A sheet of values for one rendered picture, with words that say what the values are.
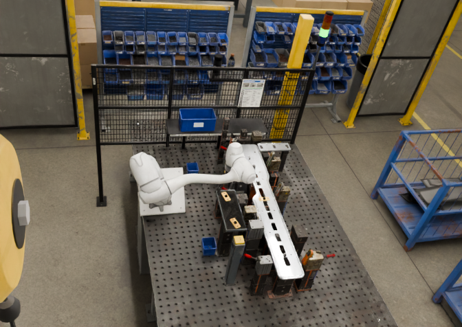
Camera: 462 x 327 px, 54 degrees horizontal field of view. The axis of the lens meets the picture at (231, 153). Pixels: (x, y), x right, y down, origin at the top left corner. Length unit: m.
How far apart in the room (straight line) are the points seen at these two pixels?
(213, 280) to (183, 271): 0.23
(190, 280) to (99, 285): 1.08
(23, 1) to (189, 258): 2.79
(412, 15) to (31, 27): 4.17
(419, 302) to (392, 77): 2.96
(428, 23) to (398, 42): 0.40
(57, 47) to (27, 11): 0.43
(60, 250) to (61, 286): 0.38
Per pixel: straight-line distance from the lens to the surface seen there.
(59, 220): 4.59
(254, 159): 3.77
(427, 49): 6.34
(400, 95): 6.58
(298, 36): 3.94
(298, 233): 3.25
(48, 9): 4.72
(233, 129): 4.01
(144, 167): 2.77
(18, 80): 5.12
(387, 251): 4.90
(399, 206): 5.18
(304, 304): 3.32
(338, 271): 3.58
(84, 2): 7.13
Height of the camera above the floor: 3.39
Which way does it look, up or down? 39 degrees down
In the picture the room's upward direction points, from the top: 10 degrees clockwise
